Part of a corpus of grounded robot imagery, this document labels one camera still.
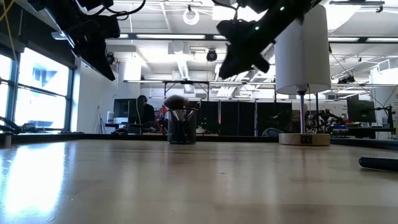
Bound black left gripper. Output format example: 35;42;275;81
67;17;117;82

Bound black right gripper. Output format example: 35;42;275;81
218;28;277;80

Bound black computer monitor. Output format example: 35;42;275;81
113;98;138;124
346;95;377;124

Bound black partition panels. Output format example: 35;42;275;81
198;100;294;137

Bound table lamp with white shade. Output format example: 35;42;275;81
274;4;332;147

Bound person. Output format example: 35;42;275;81
136;95;156;133

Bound black mesh brush cup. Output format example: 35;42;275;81
167;107;199;146

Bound black fan-tip makeup brush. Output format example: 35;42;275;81
358;156;398;173

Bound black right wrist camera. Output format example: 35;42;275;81
216;18;253;40

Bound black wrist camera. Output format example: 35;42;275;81
93;14;121;40
216;18;253;40

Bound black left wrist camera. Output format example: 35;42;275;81
93;14;121;40

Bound black overhead gantry frame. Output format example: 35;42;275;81
123;79;276;100

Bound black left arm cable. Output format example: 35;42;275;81
93;0;147;19

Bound white ring light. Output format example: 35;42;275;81
182;6;200;26

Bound black aluminium table frame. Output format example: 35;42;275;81
0;132;398;151

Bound black frame clamp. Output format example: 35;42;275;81
262;127;284;138

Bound black cable bundle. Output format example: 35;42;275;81
0;115;40;135

